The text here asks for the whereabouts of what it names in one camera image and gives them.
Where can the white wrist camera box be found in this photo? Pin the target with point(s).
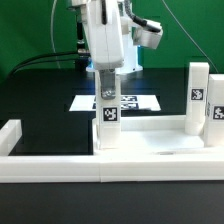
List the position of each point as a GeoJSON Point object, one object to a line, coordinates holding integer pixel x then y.
{"type": "Point", "coordinates": [149, 35]}

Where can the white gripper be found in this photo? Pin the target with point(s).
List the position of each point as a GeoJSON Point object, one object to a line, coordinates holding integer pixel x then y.
{"type": "Point", "coordinates": [105, 41]}

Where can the white desk top panel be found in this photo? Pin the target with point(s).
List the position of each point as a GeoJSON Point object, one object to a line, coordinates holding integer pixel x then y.
{"type": "Point", "coordinates": [160, 135]}

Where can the fiducial marker sheet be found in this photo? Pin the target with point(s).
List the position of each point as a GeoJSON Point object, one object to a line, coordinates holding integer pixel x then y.
{"type": "Point", "coordinates": [127, 102]}

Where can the black vertical pole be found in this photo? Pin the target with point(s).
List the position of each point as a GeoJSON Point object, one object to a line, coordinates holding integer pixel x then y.
{"type": "Point", "coordinates": [80, 62]}

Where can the white U-shaped fixture frame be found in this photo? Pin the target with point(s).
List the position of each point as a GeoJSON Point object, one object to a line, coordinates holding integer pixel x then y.
{"type": "Point", "coordinates": [102, 165]}

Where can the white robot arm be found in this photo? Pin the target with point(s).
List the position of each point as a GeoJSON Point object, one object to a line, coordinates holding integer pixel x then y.
{"type": "Point", "coordinates": [131, 58]}

